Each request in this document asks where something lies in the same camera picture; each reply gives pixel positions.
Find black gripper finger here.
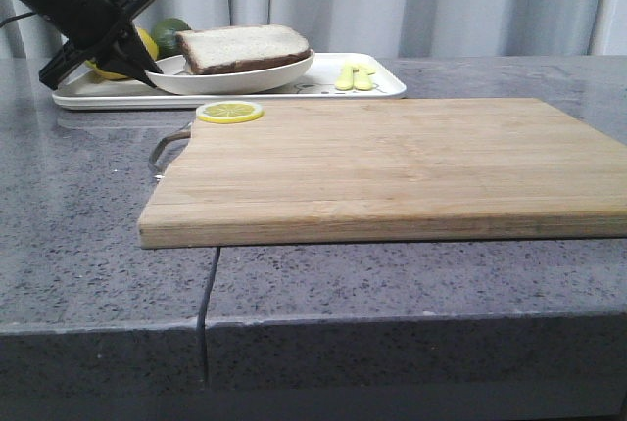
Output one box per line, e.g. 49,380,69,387
95,51,158,87
117,23,162,73

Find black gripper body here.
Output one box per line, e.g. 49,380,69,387
37,0,155,89

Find white round plate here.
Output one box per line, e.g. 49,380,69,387
146,50,315,95

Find bread slice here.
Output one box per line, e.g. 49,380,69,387
175,24,311,75

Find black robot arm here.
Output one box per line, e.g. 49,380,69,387
20,0,161,90

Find white rectangular bear tray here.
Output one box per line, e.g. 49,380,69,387
52,53,407,111

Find yellow lemon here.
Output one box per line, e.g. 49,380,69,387
85,26,159,81

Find green lime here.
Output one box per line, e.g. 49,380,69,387
151,18,191,58

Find lemon slice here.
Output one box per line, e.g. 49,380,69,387
196,100,264,124

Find yellow plastic fork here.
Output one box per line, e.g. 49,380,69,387
334,63,357,91

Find wooden cutting board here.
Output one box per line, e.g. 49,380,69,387
138,98,626,249

